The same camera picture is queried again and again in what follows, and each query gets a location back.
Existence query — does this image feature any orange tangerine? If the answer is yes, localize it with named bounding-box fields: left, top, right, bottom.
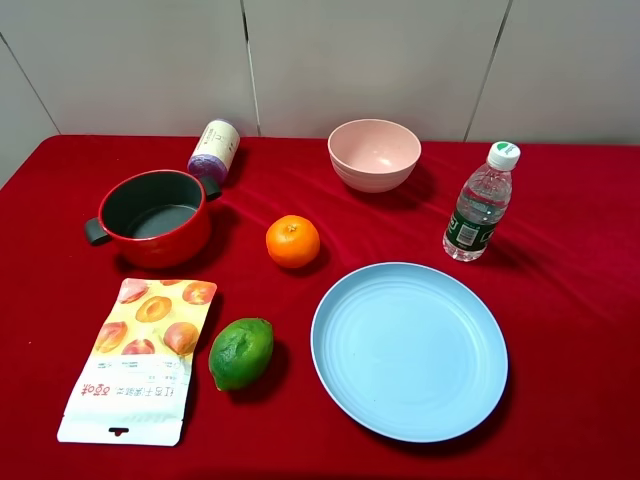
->
left=266, top=215, right=321, bottom=269

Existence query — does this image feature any pink bowl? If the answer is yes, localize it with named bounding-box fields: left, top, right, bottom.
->
left=327, top=119, right=422, bottom=193

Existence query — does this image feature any green lime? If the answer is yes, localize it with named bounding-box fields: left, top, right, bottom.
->
left=209, top=318, right=274, bottom=391

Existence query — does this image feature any purple garbage bag roll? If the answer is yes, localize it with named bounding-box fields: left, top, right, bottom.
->
left=187, top=118, right=240, bottom=185

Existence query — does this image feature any light blue plate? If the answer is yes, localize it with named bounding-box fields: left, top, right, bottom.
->
left=310, top=262, right=509, bottom=443

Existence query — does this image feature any clear water bottle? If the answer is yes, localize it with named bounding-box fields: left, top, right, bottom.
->
left=443, top=141, right=521, bottom=262

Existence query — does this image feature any red cooking pot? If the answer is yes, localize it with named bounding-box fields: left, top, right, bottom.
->
left=84, top=170, right=222, bottom=269

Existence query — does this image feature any dried peach snack bag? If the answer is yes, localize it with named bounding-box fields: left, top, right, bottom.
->
left=57, top=278, right=217, bottom=447

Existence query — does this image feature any red tablecloth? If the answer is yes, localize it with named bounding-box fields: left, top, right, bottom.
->
left=1, top=136, right=639, bottom=479

